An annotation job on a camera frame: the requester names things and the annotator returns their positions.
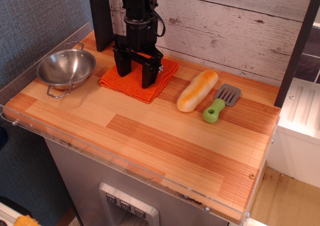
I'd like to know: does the white toy sink unit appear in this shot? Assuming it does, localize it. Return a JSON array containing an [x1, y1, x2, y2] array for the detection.
[[265, 22, 320, 187]]

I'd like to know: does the dark wooden right post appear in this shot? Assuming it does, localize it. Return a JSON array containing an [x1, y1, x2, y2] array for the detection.
[[274, 0, 320, 108]]

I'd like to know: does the silver toy fridge cabinet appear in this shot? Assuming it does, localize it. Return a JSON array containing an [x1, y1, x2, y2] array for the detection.
[[45, 139, 229, 225]]

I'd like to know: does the orange cloth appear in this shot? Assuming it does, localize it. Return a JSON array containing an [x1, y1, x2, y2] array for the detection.
[[99, 59, 179, 104]]

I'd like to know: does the water dispenser button panel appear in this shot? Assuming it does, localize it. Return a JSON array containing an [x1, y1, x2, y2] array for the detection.
[[99, 182, 160, 225]]

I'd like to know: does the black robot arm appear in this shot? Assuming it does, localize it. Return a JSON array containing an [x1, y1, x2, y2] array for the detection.
[[113, 0, 166, 89]]

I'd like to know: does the dark wooden post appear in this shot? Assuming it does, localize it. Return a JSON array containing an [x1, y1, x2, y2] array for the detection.
[[274, 0, 320, 108], [89, 0, 114, 52]]

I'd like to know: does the grey spatula green handle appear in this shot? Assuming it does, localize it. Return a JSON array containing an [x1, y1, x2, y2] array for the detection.
[[202, 84, 242, 123]]

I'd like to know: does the dark wooden left post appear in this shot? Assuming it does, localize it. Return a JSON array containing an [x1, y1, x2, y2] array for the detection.
[[89, 0, 114, 52]]

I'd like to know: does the stainless steel two-handled bowl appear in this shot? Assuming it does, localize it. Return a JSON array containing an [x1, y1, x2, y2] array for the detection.
[[36, 42, 96, 99]]

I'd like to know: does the toy bread loaf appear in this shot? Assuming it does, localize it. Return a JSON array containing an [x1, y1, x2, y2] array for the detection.
[[176, 70, 219, 112]]

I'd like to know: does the yellow object bottom left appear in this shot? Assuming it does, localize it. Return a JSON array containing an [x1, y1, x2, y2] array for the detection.
[[13, 215, 39, 226]]

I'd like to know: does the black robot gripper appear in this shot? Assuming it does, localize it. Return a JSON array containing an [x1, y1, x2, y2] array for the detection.
[[113, 20, 163, 89]]

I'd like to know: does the clear acrylic table guard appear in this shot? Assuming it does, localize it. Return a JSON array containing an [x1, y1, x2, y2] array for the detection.
[[3, 99, 280, 225]]

